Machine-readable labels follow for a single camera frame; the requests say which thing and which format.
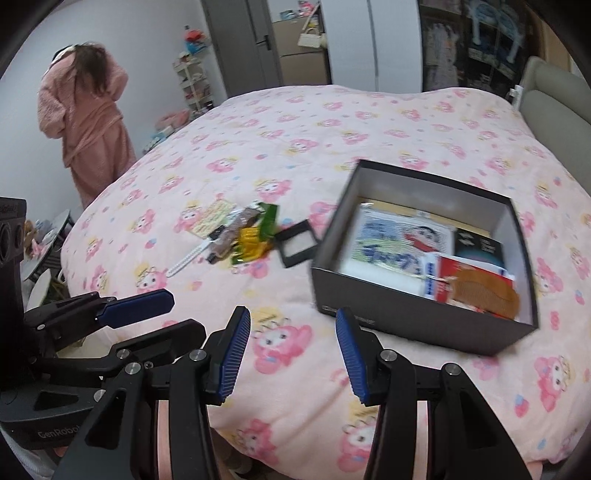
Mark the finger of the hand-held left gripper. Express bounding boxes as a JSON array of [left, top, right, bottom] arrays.
[[34, 318, 208, 386], [23, 289, 175, 344]]

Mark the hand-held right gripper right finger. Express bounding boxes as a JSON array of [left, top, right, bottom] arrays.
[[335, 307, 534, 480]]

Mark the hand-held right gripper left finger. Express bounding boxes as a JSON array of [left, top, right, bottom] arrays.
[[53, 305, 252, 480]]

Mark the black cardboard box container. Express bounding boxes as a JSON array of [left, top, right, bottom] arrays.
[[310, 159, 540, 357]]

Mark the cartoon picture kit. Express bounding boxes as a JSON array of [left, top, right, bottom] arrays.
[[342, 203, 455, 278]]

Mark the red packet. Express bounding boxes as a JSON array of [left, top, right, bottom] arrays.
[[436, 256, 515, 305]]

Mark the wooden comb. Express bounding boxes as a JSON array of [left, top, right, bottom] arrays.
[[445, 269, 522, 320]]

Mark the black screen protector box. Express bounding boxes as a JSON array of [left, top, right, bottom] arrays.
[[455, 226, 506, 273]]

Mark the small round side table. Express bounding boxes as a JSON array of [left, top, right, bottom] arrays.
[[21, 209, 77, 287]]

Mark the yellow paper card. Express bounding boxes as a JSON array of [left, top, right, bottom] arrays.
[[189, 198, 232, 238]]

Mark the brown snack packet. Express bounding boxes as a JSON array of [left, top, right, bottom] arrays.
[[205, 205, 266, 266]]

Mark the green snack packet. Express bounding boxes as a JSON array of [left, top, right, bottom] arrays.
[[229, 202, 280, 266]]

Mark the pink plush toy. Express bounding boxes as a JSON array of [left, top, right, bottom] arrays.
[[154, 108, 191, 136]]

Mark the pink printed blanket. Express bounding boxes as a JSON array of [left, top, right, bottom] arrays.
[[60, 84, 591, 467]]

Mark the white shelf rack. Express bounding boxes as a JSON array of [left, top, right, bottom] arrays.
[[173, 55, 215, 116]]

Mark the red blue plush toy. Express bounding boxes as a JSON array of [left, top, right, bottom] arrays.
[[184, 24, 209, 55]]

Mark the grey door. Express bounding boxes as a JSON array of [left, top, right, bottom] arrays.
[[202, 0, 283, 100]]

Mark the brown cabinet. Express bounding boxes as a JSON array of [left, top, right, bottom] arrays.
[[272, 16, 331, 88]]

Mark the dark glass wardrobe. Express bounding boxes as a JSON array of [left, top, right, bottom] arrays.
[[418, 0, 539, 100]]

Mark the white wardrobe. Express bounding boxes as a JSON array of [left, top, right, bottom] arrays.
[[321, 0, 423, 93]]

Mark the white handbag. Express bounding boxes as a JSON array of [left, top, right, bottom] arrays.
[[297, 27, 324, 49]]

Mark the grey padded headboard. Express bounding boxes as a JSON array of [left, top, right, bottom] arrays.
[[517, 55, 591, 195]]

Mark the white watch strap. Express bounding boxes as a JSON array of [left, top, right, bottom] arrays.
[[166, 228, 227, 278]]

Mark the black square frame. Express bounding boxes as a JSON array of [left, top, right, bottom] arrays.
[[273, 220, 321, 269]]

